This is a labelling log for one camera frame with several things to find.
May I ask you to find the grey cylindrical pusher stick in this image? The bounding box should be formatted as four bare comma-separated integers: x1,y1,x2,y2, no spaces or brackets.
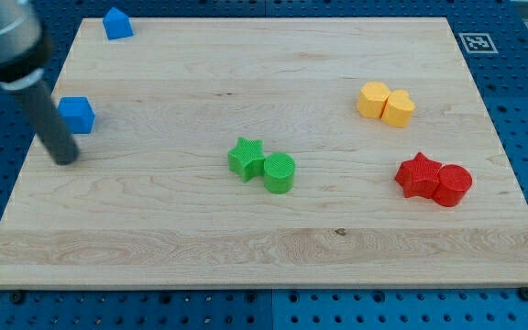
8,80,79,166

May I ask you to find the white fiducial marker tag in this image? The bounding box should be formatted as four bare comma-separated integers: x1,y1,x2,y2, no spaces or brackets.
459,32,498,54

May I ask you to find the blue cube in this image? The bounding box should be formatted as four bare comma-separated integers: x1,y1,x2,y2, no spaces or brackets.
58,96,95,134

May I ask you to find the green star block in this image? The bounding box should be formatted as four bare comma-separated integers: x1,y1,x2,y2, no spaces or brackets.
227,137,266,182

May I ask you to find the yellow heart block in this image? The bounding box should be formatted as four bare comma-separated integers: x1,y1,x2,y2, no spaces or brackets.
381,90,415,128

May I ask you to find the yellow hexagon block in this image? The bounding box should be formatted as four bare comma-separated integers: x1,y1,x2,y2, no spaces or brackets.
356,82,391,118

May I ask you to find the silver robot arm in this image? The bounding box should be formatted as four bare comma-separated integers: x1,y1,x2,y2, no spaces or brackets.
0,0,79,165

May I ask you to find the red cylinder block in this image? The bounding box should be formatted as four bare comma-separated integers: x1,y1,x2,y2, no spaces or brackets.
432,164,473,207

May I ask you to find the blue house-shaped block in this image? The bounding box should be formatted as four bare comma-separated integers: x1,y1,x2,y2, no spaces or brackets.
103,7,134,40

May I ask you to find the wooden board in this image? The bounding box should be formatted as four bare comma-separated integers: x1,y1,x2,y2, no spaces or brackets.
0,17,528,290

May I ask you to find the red star block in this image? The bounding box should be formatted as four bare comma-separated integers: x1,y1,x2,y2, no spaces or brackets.
394,152,443,199

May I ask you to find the green cylinder block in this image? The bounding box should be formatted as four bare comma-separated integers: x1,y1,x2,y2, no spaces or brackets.
263,152,296,194

